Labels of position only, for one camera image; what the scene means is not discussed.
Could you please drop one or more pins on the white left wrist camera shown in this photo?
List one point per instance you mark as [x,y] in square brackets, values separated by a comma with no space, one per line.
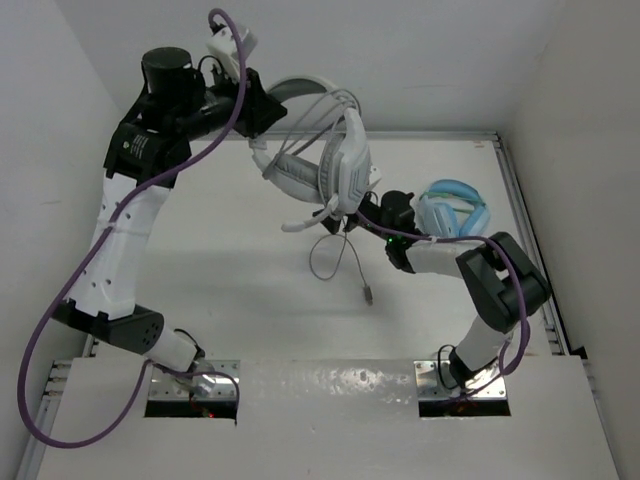
[222,46]

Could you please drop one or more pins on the light blue headphones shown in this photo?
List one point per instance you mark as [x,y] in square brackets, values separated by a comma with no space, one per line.
[455,210]

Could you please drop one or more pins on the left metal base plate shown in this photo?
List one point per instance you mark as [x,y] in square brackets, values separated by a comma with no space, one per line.
[217,384]

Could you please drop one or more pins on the metal base plate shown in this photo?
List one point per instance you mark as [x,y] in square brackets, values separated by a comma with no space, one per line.
[217,384]
[434,382]

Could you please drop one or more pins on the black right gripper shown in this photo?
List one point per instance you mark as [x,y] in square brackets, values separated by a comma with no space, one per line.
[333,225]

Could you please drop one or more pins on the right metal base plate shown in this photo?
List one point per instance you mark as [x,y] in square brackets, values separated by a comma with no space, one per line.
[434,382]

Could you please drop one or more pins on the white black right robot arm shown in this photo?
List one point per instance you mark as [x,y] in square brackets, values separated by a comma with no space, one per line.
[422,237]

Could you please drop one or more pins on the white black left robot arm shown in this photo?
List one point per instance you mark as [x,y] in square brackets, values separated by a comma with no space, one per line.
[147,150]

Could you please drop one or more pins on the white grey headphones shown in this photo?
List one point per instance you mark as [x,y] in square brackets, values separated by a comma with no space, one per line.
[344,173]

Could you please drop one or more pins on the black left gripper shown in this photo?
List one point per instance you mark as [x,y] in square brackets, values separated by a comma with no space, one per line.
[258,110]

